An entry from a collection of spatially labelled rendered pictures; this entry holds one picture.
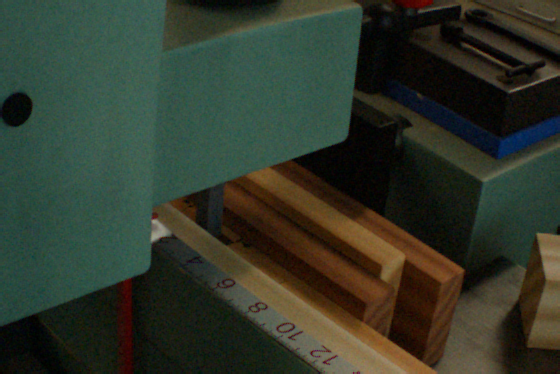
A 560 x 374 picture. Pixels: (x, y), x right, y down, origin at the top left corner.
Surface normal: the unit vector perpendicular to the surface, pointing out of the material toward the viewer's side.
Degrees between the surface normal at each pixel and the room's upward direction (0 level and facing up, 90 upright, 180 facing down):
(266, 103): 90
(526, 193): 90
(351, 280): 0
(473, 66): 0
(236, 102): 90
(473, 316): 0
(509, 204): 90
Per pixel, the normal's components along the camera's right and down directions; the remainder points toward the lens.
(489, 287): 0.10, -0.86
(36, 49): 0.66, 0.43
